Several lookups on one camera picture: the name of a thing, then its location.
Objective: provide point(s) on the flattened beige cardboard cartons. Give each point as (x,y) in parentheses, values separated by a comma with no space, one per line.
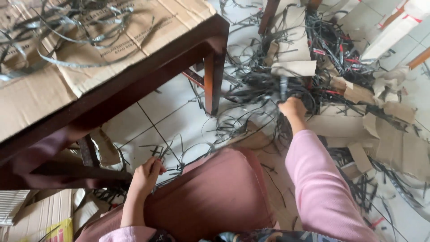
(40,211)

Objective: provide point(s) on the white corrugated sheet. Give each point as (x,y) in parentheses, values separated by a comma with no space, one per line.
(12,205)

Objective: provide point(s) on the dark brown wooden table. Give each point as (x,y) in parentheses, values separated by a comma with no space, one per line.
(141,90)

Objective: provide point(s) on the thin black plastic strips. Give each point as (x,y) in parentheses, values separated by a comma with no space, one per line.
(160,155)

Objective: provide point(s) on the person's right fingers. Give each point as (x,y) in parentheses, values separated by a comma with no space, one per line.
(284,103)

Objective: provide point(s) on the person's left fingers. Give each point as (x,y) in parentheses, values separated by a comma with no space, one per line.
(157,166)

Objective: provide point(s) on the person's patterned dark top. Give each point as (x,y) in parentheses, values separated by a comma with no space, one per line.
(265,236)

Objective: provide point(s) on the person's left hand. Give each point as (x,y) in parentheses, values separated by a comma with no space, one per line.
(143,179)

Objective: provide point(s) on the person's right hand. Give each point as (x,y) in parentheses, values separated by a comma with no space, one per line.
(293,108)

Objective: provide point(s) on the brown wooden furniture leg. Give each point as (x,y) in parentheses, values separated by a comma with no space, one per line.
(268,15)

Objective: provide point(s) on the yellow plastic packet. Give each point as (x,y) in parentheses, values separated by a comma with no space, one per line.
(59,232)

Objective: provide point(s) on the brown cardboard sheet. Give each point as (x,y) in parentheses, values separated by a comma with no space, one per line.
(77,50)

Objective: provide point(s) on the orange wooden stick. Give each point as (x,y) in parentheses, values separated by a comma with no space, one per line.
(420,59)

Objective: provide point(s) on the scattered brown cardboard scraps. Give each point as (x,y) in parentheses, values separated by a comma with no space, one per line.
(369,131)

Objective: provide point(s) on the loose grey strips on cardboard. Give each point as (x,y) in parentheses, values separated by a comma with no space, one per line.
(67,30)

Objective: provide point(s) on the white carton with red tape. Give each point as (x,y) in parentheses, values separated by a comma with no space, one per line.
(391,32)

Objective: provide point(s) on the bundle of black strips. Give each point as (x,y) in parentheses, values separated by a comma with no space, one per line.
(283,88)

